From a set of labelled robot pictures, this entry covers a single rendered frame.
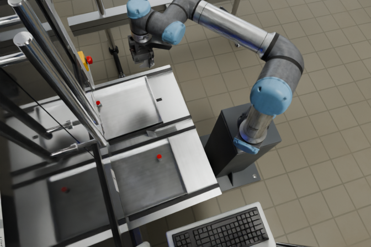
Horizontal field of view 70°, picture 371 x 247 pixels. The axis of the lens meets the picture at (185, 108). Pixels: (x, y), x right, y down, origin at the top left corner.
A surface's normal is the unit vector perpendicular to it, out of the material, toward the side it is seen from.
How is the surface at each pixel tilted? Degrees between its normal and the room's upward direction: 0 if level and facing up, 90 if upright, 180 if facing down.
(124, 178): 0
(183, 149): 0
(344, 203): 0
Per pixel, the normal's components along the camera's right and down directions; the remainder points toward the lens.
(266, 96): -0.48, 0.73
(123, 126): 0.06, -0.41
